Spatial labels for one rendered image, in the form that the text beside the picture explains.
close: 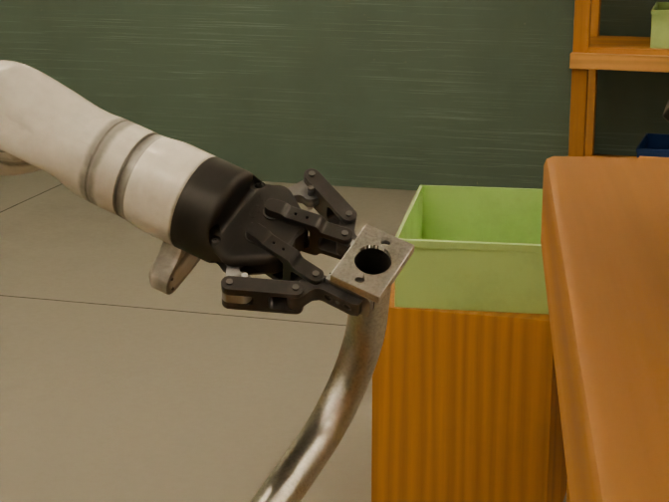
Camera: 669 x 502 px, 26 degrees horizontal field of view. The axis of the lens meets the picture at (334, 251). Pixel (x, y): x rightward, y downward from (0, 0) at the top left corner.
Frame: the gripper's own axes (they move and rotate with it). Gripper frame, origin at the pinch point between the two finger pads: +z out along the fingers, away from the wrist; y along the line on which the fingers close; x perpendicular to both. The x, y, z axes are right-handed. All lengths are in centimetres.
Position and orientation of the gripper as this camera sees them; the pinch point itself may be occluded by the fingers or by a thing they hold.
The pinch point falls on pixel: (360, 278)
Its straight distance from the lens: 105.6
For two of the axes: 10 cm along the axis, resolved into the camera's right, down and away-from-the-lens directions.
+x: -0.4, 6.2, 7.9
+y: 4.9, -6.8, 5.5
